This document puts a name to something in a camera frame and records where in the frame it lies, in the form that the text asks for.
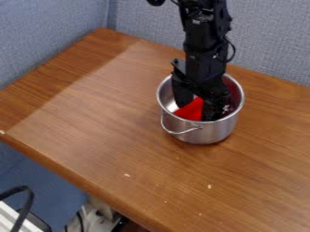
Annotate stainless steel pot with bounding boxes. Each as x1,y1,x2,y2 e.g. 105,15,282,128
156,74,244,144

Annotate red rectangular block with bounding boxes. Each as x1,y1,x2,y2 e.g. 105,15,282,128
173,97,203,121

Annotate white device under table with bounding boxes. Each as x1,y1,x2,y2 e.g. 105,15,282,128
61,197,121,232

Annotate black cable loop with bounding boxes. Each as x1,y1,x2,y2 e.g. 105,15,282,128
0,185,34,232

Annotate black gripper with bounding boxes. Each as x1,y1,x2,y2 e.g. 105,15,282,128
172,49,232,121

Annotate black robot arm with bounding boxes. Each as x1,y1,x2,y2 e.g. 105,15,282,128
169,0,236,121

